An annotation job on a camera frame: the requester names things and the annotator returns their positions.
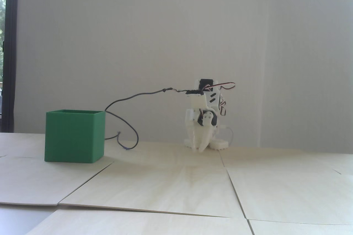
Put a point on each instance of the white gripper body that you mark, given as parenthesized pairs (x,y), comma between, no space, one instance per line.
(199,134)

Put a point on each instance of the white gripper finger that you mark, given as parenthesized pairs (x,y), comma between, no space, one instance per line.
(194,138)
(207,130)

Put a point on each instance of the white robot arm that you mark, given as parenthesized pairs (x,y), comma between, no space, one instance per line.
(220,143)

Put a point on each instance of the green box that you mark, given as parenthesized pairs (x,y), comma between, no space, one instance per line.
(71,138)

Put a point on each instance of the white board panel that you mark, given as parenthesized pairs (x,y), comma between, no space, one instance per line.
(138,39)

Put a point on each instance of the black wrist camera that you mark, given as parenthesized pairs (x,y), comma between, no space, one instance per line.
(195,92)

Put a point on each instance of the black window frame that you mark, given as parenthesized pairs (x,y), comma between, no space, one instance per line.
(11,53)

